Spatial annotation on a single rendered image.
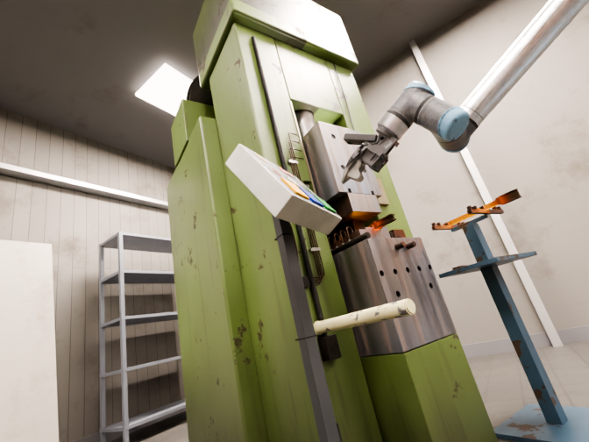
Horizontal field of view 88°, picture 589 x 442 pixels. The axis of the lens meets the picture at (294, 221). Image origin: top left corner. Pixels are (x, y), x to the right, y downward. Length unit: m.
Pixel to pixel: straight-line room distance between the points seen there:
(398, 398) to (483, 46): 4.03
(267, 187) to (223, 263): 0.83
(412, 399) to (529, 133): 3.26
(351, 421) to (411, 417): 0.21
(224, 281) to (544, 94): 3.69
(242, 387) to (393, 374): 0.67
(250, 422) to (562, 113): 3.84
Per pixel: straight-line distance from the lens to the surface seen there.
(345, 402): 1.33
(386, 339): 1.31
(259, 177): 0.89
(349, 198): 1.42
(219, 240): 1.66
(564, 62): 4.41
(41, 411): 3.58
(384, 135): 1.05
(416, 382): 1.30
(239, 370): 1.57
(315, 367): 0.95
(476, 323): 3.80
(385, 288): 1.27
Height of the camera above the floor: 0.62
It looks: 20 degrees up
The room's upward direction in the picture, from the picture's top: 13 degrees counter-clockwise
